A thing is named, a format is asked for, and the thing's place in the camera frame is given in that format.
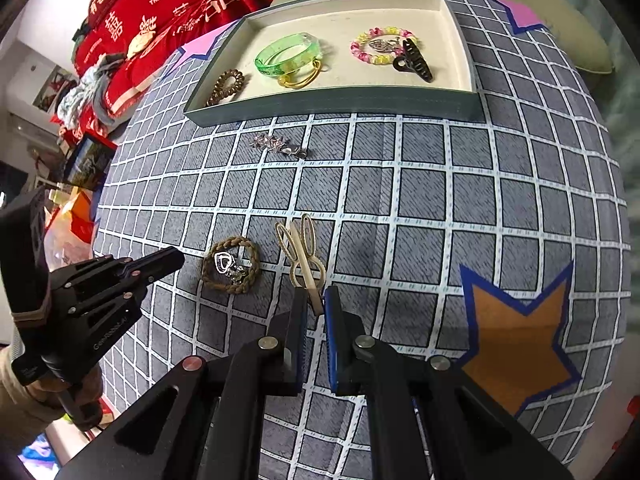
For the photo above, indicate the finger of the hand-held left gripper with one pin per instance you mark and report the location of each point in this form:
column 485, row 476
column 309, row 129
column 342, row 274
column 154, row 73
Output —
column 117, row 296
column 150, row 260

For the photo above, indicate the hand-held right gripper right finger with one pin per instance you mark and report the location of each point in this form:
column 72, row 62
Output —
column 331, row 340

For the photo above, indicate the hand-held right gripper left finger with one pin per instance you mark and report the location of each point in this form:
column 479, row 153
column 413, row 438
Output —
column 303, row 335

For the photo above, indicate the beige bow hair clip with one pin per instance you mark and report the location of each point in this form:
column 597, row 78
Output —
column 307, row 280

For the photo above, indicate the green translucent bangle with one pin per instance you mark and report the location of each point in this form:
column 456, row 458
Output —
column 265, row 62

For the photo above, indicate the grey shallow tray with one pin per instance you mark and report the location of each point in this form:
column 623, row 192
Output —
column 340, row 75

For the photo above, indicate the black claw hair clip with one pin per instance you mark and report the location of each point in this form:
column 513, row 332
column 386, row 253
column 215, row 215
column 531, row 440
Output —
column 415, row 65

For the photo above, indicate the silver heart pendant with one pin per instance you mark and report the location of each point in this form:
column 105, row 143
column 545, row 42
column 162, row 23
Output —
column 382, row 45

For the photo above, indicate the person's left hand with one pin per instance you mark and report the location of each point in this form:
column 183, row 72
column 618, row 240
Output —
column 45, row 390

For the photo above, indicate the orange bag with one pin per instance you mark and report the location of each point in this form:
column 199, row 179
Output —
column 75, row 215

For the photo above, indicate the silver heart brooch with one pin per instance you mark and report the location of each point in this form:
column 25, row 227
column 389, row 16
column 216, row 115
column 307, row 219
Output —
column 223, row 261

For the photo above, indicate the box with photo print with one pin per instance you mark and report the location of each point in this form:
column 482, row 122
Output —
column 90, row 160

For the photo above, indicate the grey checkered tablecloth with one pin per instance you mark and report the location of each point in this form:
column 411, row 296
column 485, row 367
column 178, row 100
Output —
column 400, row 185

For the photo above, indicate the silver flower hair clip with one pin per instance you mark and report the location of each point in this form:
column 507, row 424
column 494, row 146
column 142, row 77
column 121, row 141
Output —
column 272, row 142

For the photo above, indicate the grey clothes pile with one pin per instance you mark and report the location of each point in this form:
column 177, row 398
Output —
column 85, row 90

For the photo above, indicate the round beige plush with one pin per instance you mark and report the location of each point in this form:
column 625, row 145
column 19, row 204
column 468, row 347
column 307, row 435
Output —
column 141, row 44

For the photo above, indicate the red printed blanket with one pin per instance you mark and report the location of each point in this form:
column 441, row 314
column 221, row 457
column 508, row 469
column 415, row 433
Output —
column 165, row 10

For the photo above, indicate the green armchair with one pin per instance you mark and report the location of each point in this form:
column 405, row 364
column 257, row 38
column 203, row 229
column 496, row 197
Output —
column 575, row 40

